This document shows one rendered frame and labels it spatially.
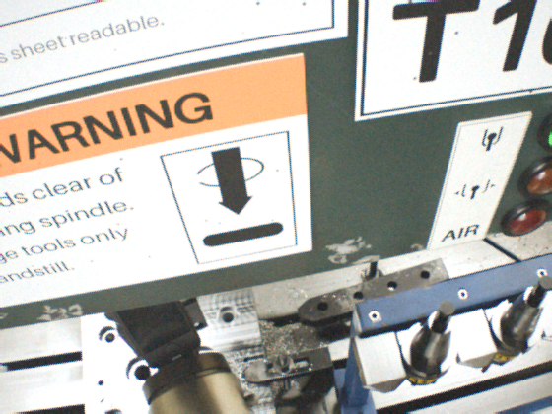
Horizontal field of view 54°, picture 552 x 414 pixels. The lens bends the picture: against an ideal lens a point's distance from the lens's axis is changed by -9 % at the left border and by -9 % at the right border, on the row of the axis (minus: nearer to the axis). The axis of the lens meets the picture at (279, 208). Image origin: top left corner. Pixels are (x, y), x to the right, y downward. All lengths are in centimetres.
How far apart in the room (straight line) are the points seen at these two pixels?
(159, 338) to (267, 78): 29
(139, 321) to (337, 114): 27
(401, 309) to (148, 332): 33
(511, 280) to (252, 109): 57
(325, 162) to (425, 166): 4
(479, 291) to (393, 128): 51
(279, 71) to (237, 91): 1
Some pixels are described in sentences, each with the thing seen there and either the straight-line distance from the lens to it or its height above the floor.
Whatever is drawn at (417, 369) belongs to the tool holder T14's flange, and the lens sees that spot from 65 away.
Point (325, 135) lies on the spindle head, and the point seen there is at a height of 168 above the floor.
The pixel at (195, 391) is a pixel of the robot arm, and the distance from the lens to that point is 42.
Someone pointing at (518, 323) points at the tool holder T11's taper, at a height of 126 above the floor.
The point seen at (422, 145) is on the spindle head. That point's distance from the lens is 21.
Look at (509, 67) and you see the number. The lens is 20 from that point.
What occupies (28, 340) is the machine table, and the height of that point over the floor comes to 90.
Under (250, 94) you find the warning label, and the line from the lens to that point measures 17.
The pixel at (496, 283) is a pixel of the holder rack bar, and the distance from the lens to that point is 71.
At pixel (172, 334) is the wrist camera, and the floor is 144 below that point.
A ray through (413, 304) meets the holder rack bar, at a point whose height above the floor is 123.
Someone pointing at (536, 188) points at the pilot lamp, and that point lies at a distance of 26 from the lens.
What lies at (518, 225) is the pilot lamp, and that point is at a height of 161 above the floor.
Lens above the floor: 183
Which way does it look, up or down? 55 degrees down
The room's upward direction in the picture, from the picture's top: 6 degrees counter-clockwise
